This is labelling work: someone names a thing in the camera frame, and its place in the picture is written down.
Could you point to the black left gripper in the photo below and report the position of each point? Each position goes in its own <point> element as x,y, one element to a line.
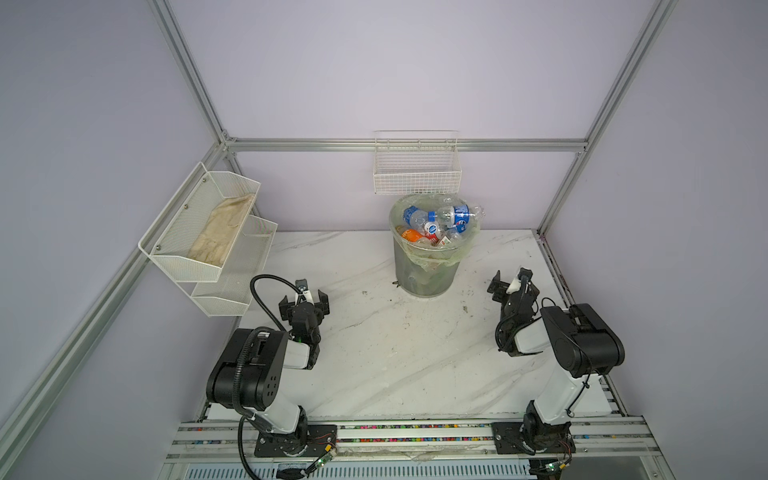
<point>321,306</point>

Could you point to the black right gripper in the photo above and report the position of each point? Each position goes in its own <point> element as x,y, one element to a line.
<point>500,287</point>

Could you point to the small crushed bottle blue label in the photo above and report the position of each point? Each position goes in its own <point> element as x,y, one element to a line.
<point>459,217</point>

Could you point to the orange NFC juice bottle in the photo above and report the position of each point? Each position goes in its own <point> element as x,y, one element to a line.
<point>410,234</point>

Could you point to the red cap clear bottle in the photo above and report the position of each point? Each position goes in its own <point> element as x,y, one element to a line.
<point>433,237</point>

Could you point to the small clear bottle blue white label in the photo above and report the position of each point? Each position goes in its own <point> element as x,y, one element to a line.
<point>420,220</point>

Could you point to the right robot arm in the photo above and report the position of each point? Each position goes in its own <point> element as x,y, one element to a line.
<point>582,343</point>

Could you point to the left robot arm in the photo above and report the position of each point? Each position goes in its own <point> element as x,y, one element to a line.
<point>247,376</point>

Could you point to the green plastic bin liner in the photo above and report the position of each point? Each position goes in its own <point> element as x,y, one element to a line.
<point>452,248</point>

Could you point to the grey mesh waste bin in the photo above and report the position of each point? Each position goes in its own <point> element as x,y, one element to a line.
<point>419,282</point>

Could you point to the beige cloth in shelf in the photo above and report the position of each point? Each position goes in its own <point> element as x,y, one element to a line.
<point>217,238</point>

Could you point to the white two-tier mesh shelf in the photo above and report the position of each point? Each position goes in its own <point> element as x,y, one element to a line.
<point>217,291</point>

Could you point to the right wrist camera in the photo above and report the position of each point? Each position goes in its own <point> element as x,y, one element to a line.
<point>514,286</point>

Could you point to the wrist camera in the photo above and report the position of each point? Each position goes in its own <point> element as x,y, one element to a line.
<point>305,291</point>
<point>514,286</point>

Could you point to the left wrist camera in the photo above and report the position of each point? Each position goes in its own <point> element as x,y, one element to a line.
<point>305,291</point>

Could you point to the aluminium front rail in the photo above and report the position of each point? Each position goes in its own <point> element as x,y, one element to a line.
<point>213,441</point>

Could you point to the white wire wall basket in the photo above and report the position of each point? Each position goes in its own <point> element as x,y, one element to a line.
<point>416,162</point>

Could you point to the aluminium frame profiles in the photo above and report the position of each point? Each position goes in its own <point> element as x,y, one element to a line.
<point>37,405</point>

